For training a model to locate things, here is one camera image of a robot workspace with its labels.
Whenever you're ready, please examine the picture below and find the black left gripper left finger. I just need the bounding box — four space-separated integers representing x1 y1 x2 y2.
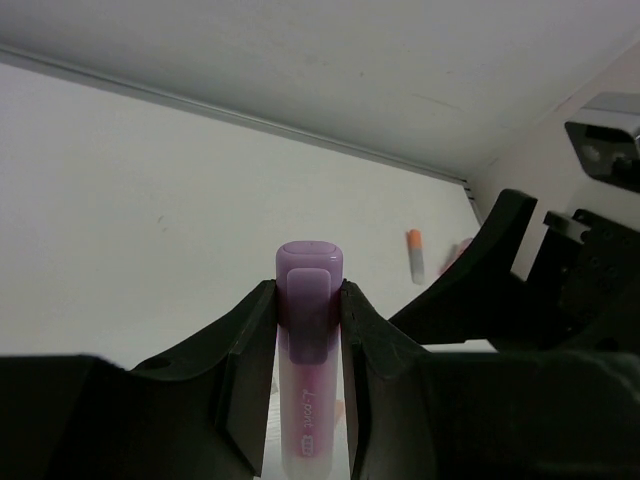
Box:
1 281 277 479

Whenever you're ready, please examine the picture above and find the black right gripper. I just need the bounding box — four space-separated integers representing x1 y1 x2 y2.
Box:
390 189 639 353

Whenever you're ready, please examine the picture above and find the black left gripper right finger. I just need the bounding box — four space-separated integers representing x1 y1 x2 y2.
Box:
341 282 639 479

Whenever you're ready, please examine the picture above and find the purple pink highlighter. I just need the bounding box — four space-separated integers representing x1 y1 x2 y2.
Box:
276 241 343 479

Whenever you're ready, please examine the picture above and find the orange grey marker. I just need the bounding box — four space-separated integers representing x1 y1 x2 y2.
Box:
407 229 425 285

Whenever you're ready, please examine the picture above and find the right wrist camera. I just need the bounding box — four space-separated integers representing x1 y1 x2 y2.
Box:
564 92 639 193

